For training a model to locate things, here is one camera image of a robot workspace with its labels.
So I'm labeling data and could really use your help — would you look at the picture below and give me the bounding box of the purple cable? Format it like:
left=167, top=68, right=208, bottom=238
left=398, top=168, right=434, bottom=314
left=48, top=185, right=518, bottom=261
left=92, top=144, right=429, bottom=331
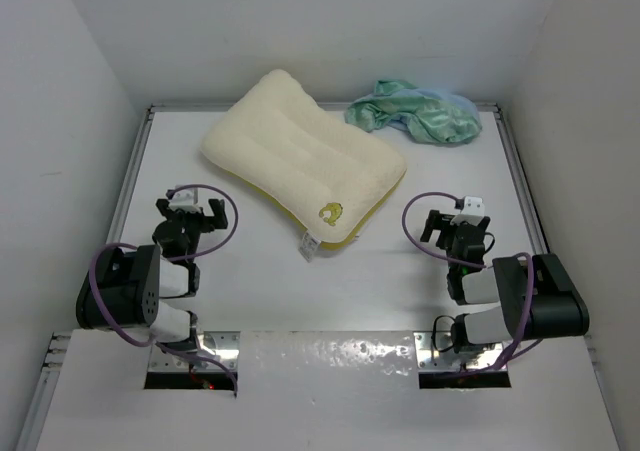
left=89, top=184, right=240, bottom=400
left=402, top=192, right=544, bottom=374

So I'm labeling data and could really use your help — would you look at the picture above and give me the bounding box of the green and blue satin pillowcase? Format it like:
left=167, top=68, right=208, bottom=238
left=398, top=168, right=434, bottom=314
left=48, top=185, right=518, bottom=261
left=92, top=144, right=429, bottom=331
left=344, top=80, right=482, bottom=146

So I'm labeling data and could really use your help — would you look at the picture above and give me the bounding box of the cream pillow with yellow edge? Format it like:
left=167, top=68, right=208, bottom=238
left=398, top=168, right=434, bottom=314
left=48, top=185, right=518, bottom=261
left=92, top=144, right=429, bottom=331
left=201, top=69, right=407, bottom=251

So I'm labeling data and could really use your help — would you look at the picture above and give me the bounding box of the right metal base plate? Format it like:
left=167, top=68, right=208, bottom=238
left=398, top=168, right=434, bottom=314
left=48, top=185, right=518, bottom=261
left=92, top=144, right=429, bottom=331
left=413, top=331, right=504, bottom=374

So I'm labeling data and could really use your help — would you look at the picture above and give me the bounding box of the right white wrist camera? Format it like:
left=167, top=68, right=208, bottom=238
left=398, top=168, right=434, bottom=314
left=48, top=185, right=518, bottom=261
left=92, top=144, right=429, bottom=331
left=451, top=196, right=486, bottom=226

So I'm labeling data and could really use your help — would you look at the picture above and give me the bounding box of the metal base plate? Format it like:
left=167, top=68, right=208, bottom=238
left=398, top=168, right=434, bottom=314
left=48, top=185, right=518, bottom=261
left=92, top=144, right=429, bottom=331
left=413, top=331, right=504, bottom=374
left=148, top=331, right=240, bottom=373

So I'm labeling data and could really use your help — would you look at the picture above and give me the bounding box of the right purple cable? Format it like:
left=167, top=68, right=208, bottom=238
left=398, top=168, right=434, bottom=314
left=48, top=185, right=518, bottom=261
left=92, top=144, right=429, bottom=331
left=402, top=192, right=544, bottom=374

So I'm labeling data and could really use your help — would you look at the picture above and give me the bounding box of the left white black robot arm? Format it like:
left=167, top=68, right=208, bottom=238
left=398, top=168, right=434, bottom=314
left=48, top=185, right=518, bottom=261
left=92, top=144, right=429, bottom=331
left=76, top=190, right=228, bottom=354

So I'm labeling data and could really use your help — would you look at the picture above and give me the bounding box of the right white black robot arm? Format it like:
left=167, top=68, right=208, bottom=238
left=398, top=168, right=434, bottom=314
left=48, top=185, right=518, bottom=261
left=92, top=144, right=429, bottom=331
left=420, top=210, right=590, bottom=352

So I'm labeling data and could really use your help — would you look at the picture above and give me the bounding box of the white front cover board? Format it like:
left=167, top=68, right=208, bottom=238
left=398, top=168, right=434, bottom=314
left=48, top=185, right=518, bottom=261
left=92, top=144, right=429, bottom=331
left=39, top=331, right=617, bottom=450

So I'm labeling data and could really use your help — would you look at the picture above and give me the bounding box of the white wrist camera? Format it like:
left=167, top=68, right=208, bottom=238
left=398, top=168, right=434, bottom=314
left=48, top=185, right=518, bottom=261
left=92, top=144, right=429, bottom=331
left=166, top=187, right=201, bottom=213
left=451, top=196, right=486, bottom=226

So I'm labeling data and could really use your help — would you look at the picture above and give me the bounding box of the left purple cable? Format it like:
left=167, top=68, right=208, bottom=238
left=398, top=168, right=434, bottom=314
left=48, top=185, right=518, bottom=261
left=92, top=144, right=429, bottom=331
left=89, top=184, right=240, bottom=400

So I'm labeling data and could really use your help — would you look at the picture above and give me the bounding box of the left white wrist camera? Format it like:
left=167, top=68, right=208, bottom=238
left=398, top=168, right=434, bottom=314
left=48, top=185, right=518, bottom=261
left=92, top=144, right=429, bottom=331
left=166, top=187, right=201, bottom=213

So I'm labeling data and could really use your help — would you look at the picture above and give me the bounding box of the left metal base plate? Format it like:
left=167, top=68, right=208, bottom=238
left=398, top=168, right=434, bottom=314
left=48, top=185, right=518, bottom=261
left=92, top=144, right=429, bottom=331
left=148, top=331, right=240, bottom=373

